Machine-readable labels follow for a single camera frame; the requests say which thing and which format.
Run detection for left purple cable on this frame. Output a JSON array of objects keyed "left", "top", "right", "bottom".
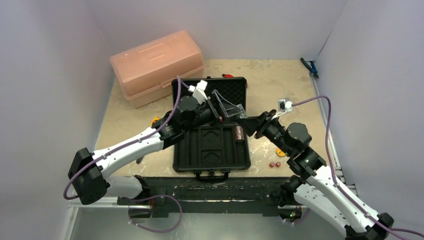
[{"left": 62, "top": 75, "right": 191, "bottom": 201}]

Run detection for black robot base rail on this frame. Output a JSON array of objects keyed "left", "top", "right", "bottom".
[{"left": 117, "top": 176, "right": 307, "bottom": 222}]

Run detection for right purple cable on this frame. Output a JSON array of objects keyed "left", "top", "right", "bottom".
[{"left": 291, "top": 95, "right": 424, "bottom": 240}]

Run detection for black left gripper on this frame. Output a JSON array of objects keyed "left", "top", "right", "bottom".
[{"left": 182, "top": 91, "right": 243, "bottom": 132}]

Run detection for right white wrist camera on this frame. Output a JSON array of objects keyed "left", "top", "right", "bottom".
[{"left": 272, "top": 98, "right": 293, "bottom": 119}]

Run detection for pink translucent storage box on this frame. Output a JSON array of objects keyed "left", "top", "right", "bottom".
[{"left": 109, "top": 30, "right": 205, "bottom": 108}]

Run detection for blue handled pliers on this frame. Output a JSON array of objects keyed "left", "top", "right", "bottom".
[{"left": 300, "top": 57, "right": 319, "bottom": 79}]

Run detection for red handled cutter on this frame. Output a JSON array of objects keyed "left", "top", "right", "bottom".
[{"left": 221, "top": 74, "right": 234, "bottom": 78}]

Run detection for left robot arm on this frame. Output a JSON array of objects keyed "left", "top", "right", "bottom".
[{"left": 63, "top": 90, "right": 246, "bottom": 205}]

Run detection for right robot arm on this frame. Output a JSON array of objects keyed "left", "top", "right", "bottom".
[{"left": 236, "top": 110, "right": 394, "bottom": 240}]

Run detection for yellow measuring tape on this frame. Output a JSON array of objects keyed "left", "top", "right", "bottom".
[{"left": 150, "top": 117, "right": 160, "bottom": 126}]

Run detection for black foam-lined poker case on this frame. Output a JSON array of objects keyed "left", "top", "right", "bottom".
[{"left": 172, "top": 77, "right": 251, "bottom": 180}]

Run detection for yellow big blind button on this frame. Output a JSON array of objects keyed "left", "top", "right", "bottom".
[{"left": 275, "top": 148, "right": 286, "bottom": 157}]

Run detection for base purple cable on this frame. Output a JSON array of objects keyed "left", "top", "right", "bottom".
[{"left": 127, "top": 193, "right": 184, "bottom": 234}]

